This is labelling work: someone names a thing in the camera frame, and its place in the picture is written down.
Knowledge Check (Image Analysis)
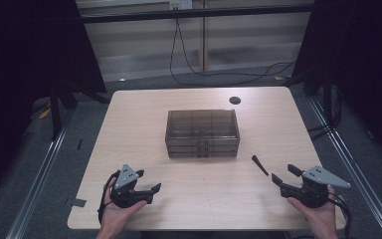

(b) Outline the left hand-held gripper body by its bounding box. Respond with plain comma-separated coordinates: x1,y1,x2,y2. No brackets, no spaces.
108,163,154,209

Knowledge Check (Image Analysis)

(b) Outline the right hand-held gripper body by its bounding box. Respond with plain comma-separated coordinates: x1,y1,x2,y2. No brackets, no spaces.
279,164,352,209

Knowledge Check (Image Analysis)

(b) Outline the black tapered stick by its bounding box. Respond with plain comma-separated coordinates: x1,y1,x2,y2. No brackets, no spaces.
251,154,270,177

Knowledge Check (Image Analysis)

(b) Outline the smoky transparent plastic drawer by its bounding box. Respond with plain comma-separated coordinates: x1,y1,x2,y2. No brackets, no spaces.
166,143,239,152
166,150,239,159
165,137,240,146

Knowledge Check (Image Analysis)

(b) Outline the smoky transparent drawer cabinet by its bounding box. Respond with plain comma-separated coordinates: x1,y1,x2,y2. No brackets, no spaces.
164,109,241,159

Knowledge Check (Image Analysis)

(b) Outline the person's right hand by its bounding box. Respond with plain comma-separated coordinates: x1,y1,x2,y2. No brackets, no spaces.
286,184,339,232

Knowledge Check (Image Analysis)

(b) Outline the person's left hand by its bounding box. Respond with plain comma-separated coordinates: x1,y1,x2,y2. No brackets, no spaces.
99,177,148,231

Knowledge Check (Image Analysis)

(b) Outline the grey tape piece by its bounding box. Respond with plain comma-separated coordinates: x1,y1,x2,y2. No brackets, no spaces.
65,197,88,209

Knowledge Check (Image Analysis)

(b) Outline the black metal stand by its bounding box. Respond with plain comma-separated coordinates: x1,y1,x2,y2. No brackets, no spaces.
49,78,111,141
283,71,335,128

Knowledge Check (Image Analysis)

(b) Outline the black curtain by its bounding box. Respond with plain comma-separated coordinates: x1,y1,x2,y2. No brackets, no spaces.
0,0,107,203
291,0,382,168

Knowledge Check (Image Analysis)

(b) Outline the black horizontal bar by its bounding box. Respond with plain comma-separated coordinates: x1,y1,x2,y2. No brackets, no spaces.
79,4,316,24

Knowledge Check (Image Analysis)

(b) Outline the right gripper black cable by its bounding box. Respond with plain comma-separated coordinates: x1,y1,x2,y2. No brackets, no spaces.
327,191,353,239

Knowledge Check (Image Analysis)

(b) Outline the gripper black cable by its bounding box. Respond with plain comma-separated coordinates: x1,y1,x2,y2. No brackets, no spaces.
96,169,122,224
327,191,353,239

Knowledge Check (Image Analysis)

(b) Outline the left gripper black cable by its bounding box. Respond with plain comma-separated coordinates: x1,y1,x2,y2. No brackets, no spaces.
96,169,122,224

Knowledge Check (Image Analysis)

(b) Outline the aluminium floor rail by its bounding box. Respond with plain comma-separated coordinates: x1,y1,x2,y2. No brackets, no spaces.
5,109,76,239
307,97,382,239

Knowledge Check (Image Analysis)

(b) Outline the black floor cable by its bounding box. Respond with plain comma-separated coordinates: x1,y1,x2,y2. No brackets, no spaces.
176,28,296,78
169,18,291,87

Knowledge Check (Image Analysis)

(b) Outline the white wall outlet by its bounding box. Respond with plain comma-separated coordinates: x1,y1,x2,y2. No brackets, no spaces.
168,0,193,10

